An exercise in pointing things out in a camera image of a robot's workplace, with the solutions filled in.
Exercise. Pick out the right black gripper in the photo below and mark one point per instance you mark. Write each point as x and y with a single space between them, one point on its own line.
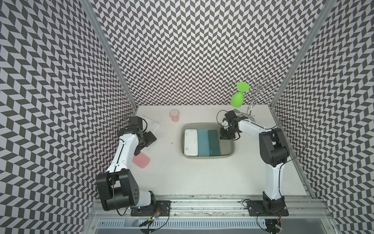
223 136

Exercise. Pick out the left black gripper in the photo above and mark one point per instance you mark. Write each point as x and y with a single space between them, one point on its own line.
149 137

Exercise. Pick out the dark green pencil case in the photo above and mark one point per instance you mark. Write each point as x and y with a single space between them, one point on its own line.
214 144

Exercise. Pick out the light teal pencil case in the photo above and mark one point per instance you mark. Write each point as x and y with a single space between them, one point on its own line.
203 145

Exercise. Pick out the pink pencil case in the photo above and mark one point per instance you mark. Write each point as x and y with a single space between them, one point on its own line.
141 160

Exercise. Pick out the white pencil case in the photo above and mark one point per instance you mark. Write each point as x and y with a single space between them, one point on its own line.
191 142

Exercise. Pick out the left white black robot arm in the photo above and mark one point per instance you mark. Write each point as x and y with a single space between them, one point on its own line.
117 186

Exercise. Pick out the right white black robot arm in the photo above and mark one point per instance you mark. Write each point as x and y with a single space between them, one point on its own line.
274 152

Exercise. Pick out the metal spoon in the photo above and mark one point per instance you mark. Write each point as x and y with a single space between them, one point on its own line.
240 114

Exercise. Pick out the green plastic wine glass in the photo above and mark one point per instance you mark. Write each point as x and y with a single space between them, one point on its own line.
238 98

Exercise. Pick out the pink transparent cup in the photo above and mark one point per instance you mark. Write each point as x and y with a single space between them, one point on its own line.
174 114

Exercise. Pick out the chrome wire cup rack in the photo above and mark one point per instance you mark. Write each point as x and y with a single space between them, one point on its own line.
259 88

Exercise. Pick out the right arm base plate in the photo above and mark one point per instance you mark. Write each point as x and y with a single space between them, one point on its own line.
265 208

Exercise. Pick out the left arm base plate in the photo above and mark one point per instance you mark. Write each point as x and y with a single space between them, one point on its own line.
150 208

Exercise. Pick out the aluminium front rail frame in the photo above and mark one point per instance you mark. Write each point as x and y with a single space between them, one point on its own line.
214 215

